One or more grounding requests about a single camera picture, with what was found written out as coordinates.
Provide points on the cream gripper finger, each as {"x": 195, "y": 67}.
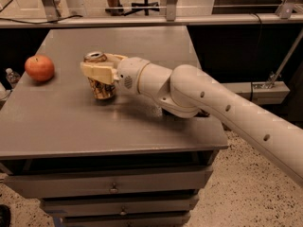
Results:
{"x": 105, "y": 72}
{"x": 114, "y": 59}

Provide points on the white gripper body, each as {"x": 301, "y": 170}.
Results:
{"x": 130, "y": 73}

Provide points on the orange soda can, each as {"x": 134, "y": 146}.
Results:
{"x": 100, "y": 90}

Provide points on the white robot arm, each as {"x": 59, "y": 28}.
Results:
{"x": 186, "y": 90}

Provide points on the red apple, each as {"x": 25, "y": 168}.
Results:
{"x": 40, "y": 68}

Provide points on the black office chair base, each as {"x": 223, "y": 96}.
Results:
{"x": 146, "y": 7}

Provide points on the dark snack bar wrapper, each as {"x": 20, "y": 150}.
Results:
{"x": 199, "y": 114}

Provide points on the grey drawer cabinet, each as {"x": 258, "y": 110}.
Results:
{"x": 59, "y": 127}

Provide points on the top grey drawer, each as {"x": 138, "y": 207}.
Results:
{"x": 109, "y": 182}

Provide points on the grey drawer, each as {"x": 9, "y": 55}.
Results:
{"x": 120, "y": 206}
{"x": 109, "y": 182}
{"x": 165, "y": 219}

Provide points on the middle grey drawer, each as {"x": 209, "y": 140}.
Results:
{"x": 120, "y": 206}

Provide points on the bottom grey drawer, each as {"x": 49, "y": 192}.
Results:
{"x": 165, "y": 219}

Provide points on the grey metal frame rail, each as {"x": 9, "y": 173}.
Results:
{"x": 77, "y": 21}

